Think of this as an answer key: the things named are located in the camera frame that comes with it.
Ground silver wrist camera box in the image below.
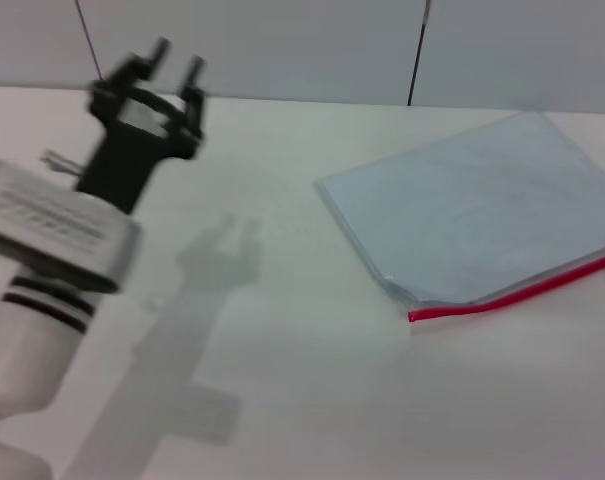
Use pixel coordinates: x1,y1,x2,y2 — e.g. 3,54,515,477
0,158,144,296

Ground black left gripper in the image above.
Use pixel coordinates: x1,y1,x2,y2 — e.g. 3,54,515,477
75,37,209,217

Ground black vertical wall strip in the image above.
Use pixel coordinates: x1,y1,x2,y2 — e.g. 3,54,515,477
407,0,433,108

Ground clear red-zip document bag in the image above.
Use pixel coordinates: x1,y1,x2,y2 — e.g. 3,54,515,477
315,110,605,325

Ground silver metal cable connector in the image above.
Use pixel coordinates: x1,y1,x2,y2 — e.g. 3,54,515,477
40,148,87,180

